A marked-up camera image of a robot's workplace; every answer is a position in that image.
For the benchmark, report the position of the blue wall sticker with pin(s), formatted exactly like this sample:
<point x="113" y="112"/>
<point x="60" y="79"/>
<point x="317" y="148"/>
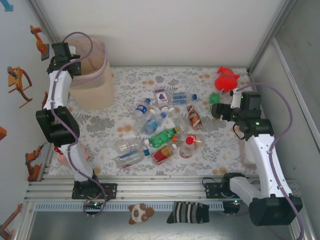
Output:
<point x="7" y="5"/>

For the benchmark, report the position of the pink plush toy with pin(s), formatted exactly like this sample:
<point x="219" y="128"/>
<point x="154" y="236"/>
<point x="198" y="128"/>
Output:
<point x="62" y="160"/>

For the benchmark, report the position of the purple grape juice carton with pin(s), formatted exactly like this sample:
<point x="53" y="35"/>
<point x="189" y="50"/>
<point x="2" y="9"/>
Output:
<point x="161" y="97"/>

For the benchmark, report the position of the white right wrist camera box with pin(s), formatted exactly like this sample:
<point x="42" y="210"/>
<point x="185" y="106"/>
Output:
<point x="235" y="100"/>

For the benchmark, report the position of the clear bottle green label white cap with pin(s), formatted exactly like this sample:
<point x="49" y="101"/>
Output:
<point x="178" y="121"/>

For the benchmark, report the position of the green bottle yellow cap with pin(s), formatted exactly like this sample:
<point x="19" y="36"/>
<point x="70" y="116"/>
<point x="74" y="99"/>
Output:
<point x="161" y="138"/>

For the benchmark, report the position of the clear Pepsi bottle blue cap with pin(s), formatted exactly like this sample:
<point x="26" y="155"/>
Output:
<point x="141" y="110"/>

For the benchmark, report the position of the beige plastic tray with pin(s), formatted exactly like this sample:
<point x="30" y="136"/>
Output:
<point x="246" y="155"/>

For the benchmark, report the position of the clear bottle red cap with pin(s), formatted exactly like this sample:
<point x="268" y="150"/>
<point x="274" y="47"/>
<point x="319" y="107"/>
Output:
<point x="187" y="151"/>

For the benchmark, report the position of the controller board with leds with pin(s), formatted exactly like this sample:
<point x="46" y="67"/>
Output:
<point x="93" y="205"/>
<point x="231" y="208"/>

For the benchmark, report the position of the clear bottle pale blue label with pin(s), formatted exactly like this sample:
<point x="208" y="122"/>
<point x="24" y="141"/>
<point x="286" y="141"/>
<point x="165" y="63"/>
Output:
<point x="181" y="97"/>

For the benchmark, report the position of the large clear bottle white cap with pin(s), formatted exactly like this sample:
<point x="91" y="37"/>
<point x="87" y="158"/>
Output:
<point x="127" y="145"/>

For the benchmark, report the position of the red yellow label bottle white cap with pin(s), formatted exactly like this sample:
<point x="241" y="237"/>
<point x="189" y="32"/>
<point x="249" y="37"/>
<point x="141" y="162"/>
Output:
<point x="161" y="155"/>

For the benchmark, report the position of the beige mesh bin pink bag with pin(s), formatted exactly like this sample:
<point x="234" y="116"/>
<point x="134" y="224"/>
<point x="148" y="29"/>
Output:
<point x="95" y="95"/>

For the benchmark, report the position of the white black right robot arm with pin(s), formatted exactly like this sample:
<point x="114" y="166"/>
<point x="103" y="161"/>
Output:
<point x="265" y="160"/>

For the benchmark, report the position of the brown coffee drink bottle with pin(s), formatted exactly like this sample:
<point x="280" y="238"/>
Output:
<point x="194" y="117"/>

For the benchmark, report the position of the orange claw machine wall sticker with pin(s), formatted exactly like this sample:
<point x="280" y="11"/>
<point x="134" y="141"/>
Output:
<point x="15" y="85"/>

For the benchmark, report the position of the clear bottle orange label orange cap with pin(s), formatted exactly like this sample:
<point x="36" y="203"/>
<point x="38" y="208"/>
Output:
<point x="193" y="137"/>

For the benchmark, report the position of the floral table cloth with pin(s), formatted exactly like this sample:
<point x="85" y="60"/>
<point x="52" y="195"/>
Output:
<point x="200" y="165"/>

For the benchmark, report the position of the aluminium frame post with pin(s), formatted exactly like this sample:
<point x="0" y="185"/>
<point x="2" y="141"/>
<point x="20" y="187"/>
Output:
<point x="41" y="17"/>
<point x="272" y="32"/>

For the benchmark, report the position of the brown white panda plush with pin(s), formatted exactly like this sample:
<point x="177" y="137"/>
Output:
<point x="138" y="214"/>

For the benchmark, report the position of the red plush toy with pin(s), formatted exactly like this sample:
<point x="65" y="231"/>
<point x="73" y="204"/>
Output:
<point x="226" y="83"/>

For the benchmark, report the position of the aluminium frame rail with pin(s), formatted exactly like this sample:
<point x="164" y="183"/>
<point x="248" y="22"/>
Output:
<point x="160" y="190"/>

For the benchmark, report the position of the red white dotted plush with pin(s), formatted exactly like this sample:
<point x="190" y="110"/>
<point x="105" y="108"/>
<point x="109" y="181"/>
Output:
<point x="58" y="150"/>

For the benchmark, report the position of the clear bottle blue red label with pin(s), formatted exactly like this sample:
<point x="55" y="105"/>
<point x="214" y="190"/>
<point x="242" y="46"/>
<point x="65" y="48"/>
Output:
<point x="130" y="158"/>

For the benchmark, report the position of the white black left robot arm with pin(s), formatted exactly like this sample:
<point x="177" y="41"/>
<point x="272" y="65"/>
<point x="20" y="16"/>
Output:
<point x="57" y="87"/>

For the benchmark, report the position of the black white striped sock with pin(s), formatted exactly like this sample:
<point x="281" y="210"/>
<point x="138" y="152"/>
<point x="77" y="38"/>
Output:
<point x="187" y="212"/>

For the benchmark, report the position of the green crushed plastic bottle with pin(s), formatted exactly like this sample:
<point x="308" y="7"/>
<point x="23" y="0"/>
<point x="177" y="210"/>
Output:
<point x="214" y="98"/>

